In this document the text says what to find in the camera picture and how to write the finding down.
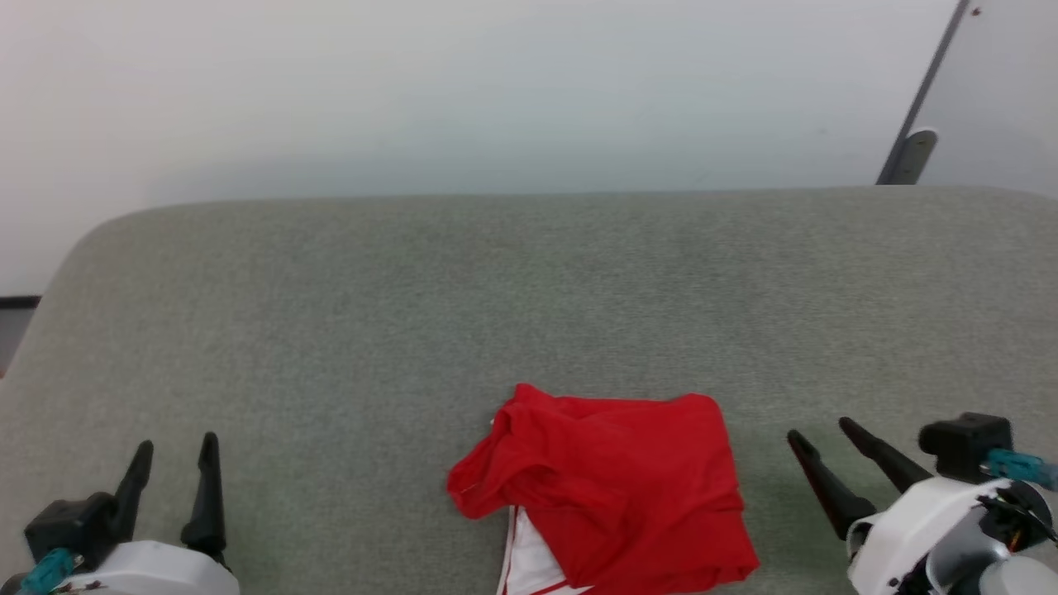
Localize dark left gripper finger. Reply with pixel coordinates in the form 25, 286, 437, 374
114, 440, 155, 544
181, 431, 229, 556

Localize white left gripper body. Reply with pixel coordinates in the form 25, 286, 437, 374
52, 540, 241, 595

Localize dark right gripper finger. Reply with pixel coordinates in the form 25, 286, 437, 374
786, 429, 878, 540
838, 416, 936, 495

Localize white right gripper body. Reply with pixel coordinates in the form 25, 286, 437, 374
846, 477, 1006, 595

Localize red jersey white sleeves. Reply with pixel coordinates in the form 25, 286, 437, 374
446, 382, 762, 595

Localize right camera cable teal connector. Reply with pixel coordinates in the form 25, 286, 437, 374
983, 448, 1058, 493

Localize grey metal bracket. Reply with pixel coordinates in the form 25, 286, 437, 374
891, 129, 939, 186

